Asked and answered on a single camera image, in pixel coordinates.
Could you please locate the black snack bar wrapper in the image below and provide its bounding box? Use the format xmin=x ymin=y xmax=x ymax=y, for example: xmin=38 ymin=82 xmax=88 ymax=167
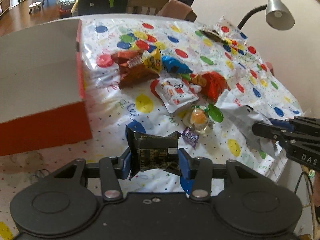
xmin=126 ymin=127 xmax=181 ymax=178

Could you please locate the white shrimp snack packet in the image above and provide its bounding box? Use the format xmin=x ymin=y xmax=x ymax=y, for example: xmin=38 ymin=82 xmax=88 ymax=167
xmin=215 ymin=89 xmax=281 ymax=159

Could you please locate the white strawberry drink pouch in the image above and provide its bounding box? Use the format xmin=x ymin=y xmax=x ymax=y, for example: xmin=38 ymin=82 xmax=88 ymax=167
xmin=155 ymin=77 xmax=201 ymax=114

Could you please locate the red chip bag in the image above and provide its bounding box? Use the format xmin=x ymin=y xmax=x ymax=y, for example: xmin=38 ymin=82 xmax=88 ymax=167
xmin=190 ymin=71 xmax=230 ymax=102

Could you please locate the small purple candy wrapper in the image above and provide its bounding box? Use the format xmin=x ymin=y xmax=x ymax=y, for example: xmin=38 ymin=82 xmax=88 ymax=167
xmin=182 ymin=127 xmax=199 ymax=148

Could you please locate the orange jelly cup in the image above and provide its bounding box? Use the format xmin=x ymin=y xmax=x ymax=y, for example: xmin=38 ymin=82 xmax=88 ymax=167
xmin=183 ymin=105 xmax=214 ymax=135

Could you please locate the balloon print plastic tablecloth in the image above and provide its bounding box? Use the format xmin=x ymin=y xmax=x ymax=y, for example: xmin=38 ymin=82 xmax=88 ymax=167
xmin=1 ymin=15 xmax=301 ymax=239

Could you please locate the red cardboard box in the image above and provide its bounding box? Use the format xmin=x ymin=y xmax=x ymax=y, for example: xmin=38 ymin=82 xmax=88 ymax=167
xmin=1 ymin=18 xmax=92 ymax=155

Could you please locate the brown cookie snack bag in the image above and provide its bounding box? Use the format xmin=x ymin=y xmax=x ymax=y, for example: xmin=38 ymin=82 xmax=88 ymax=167
xmin=111 ymin=50 xmax=159 ymax=89

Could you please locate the grey desk lamp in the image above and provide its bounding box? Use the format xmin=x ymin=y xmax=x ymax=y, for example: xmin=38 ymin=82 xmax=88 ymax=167
xmin=237 ymin=0 xmax=295 ymax=30

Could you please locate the blue snack bag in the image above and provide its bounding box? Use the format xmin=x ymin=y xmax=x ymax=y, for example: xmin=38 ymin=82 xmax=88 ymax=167
xmin=161 ymin=55 xmax=193 ymax=74

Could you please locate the yellow candy bag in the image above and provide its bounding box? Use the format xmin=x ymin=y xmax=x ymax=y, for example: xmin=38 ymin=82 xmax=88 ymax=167
xmin=142 ymin=48 xmax=162 ymax=74

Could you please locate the dark wrapper on tablecloth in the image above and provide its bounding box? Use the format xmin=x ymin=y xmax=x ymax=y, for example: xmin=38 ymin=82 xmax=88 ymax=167
xmin=200 ymin=29 xmax=224 ymax=43

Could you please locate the wooden dining chair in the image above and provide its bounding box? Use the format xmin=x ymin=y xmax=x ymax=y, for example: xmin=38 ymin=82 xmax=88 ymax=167
xmin=126 ymin=0 xmax=168 ymax=15

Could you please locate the small white stool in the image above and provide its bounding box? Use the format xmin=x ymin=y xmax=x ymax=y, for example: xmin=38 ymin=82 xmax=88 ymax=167
xmin=29 ymin=2 xmax=42 ymax=15

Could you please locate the wooden tv cabinet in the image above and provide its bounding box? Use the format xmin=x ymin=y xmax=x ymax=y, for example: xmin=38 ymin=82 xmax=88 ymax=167
xmin=0 ymin=0 xmax=10 ymax=16

